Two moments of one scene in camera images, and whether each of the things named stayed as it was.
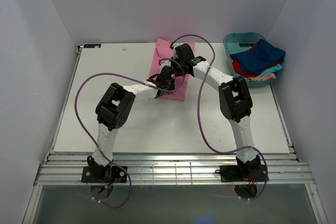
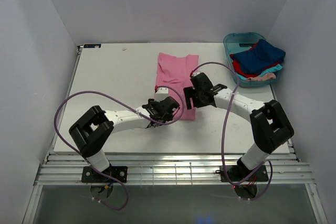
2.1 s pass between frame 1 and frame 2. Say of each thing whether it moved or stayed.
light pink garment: stayed
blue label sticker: stayed
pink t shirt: moved
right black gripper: moved
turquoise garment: stayed
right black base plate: stayed
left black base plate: stayed
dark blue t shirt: stayed
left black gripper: moved
